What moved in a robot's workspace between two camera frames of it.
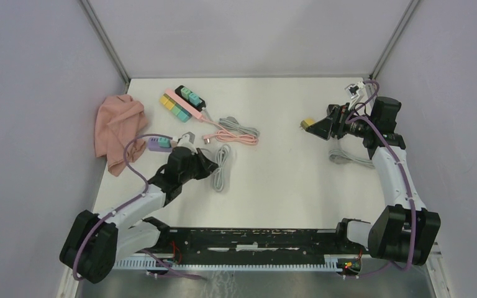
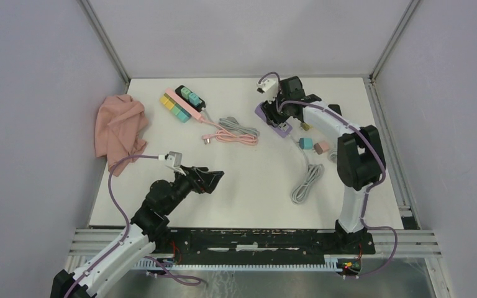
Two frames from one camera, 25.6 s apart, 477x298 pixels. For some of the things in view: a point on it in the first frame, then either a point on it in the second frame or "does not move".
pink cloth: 119,118 does not move
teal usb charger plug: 164,142 -> 305,143
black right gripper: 337,117 -> 271,114
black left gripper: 207,166 -> 200,179
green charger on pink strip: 176,108 does not move
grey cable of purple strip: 222,156 -> 315,171
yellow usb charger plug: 306,122 does not move
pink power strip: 182,103 does not move
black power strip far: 202,105 does not move
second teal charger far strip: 194,99 does not move
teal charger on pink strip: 184,115 does not move
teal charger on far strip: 186,92 does not move
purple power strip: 153,145 -> 284,129
